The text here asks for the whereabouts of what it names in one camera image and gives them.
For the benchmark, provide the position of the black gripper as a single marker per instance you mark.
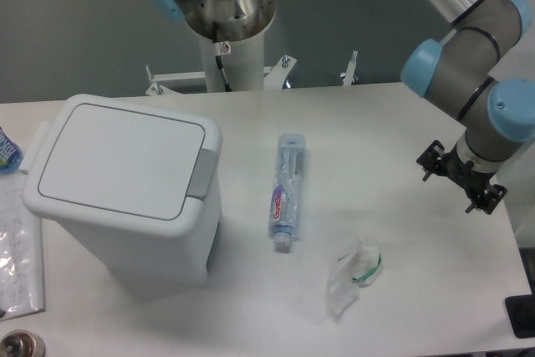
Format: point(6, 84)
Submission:
point(483, 196)

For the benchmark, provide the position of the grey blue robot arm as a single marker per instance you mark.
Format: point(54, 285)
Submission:
point(453, 74)

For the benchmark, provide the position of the white trash can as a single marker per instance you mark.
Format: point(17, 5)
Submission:
point(135, 185)

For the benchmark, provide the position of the crumpled plastic wrapper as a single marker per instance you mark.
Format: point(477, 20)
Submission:
point(356, 267)

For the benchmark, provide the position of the black device at edge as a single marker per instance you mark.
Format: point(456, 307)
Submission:
point(520, 310)

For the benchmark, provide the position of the clear plastic water bottle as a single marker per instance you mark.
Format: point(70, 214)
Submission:
point(283, 221)

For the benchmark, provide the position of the blue labelled bottle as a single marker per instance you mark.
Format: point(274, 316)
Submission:
point(10, 154)

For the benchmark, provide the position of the paper notebook in plastic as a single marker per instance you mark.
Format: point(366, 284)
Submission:
point(22, 282)

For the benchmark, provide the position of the metal round object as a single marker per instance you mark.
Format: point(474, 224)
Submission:
point(22, 343)

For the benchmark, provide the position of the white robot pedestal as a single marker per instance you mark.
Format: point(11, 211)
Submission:
point(231, 35)

